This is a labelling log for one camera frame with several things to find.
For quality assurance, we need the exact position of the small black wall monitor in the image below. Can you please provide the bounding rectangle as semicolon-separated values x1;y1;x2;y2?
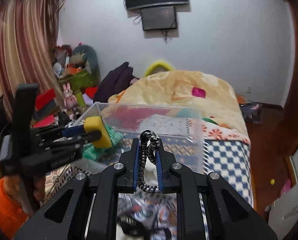
140;6;177;31

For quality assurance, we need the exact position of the grey green plush toy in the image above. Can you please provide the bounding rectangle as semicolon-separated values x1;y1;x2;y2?
69;45;99;75

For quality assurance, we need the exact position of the clear plastic box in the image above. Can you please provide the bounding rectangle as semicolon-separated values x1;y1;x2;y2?
73;102;206;173

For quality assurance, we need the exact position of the dark purple clothing pile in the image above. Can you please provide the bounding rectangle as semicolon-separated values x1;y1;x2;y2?
93;62;138;103

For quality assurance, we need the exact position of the pink rabbit toy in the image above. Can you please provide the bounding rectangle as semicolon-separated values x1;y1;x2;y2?
63;83;81;120

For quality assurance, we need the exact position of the striped pink curtain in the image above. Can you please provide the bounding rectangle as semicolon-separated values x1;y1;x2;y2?
0;0;64;117

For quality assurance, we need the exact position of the hand in orange sleeve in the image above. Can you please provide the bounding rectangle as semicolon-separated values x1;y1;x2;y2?
3;175;46;215

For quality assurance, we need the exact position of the yellow green sponge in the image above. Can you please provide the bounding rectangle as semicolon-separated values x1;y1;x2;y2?
83;115;112;149

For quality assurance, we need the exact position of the patterned patchwork tablecloth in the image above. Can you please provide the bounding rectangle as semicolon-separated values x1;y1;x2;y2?
45;120;253;239

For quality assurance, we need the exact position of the green knitted cloth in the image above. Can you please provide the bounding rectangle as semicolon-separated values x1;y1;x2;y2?
82;125;124;162

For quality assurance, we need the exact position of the peach fleece blanket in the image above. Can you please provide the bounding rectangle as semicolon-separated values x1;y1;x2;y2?
108;70;248;135

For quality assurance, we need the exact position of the yellow plush hoop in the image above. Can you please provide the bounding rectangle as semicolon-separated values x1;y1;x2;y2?
143;60;175;77

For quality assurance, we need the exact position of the green cardboard box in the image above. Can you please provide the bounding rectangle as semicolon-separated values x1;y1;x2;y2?
58;70;97;92

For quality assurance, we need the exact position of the black white braided cord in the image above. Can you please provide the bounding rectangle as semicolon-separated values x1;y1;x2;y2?
136;129;162;195

